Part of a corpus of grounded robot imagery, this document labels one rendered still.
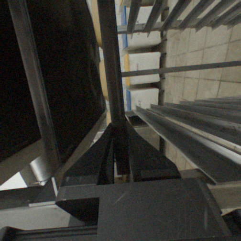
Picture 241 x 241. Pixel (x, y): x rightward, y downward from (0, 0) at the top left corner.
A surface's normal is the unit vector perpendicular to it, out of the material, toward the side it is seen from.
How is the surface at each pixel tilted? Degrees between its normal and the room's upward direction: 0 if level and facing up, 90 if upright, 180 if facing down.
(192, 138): 0
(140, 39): 94
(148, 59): 92
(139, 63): 91
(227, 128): 0
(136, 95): 92
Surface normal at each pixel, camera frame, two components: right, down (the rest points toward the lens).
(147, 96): 0.08, 0.32
